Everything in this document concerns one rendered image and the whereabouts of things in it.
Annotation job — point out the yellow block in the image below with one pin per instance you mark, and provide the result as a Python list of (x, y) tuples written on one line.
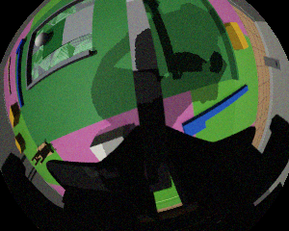
[(14, 114), (235, 35), (20, 143)]

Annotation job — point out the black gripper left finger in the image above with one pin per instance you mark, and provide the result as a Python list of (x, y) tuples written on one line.
[(121, 173)]

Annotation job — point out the blue flat bar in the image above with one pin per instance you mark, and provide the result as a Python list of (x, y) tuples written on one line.
[(198, 122)]

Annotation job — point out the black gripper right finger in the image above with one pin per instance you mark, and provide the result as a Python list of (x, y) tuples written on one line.
[(193, 161)]

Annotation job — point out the white ball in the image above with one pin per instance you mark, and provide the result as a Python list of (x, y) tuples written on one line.
[(41, 39)]

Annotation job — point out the green putting mat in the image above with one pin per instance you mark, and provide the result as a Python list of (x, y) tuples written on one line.
[(190, 54)]

